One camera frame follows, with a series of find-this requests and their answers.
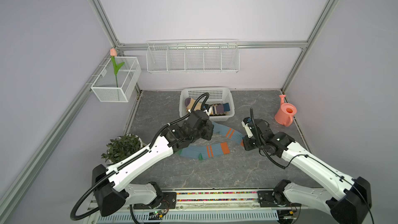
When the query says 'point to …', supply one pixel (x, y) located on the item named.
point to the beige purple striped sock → (219, 109)
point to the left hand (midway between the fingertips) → (211, 127)
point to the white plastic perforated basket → (217, 101)
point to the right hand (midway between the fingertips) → (244, 138)
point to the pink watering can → (285, 112)
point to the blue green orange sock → (201, 152)
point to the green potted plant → (121, 148)
